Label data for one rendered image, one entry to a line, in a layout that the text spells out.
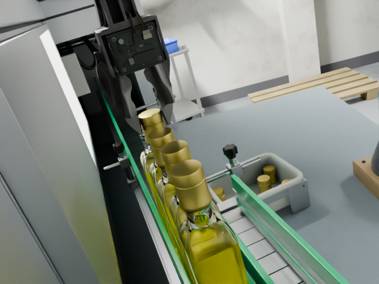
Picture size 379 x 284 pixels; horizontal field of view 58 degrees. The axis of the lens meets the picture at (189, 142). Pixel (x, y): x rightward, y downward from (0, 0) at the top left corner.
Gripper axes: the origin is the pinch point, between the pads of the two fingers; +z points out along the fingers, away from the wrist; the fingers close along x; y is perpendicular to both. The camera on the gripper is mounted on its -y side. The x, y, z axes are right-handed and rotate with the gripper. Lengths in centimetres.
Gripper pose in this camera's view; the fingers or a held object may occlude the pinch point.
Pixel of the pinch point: (150, 118)
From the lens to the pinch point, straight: 50.7
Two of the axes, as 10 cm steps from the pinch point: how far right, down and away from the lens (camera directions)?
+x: 9.2, -3.5, 1.9
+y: 3.1, 3.3, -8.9
